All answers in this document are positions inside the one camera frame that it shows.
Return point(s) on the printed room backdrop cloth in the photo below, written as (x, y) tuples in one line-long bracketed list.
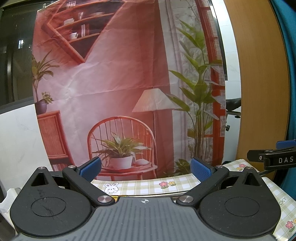
[(140, 84)]

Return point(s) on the checkered bunny tablecloth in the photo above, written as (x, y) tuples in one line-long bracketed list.
[(171, 186)]

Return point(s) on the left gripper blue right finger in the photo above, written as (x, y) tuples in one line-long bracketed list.
[(200, 169)]

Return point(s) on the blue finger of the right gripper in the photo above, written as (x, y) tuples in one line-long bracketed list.
[(285, 144)]

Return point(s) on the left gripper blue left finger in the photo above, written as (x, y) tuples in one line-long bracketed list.
[(90, 170)]

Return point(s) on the wooden door panel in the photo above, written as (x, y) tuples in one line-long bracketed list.
[(265, 88)]

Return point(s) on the teal curtain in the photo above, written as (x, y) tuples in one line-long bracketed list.
[(285, 14)]

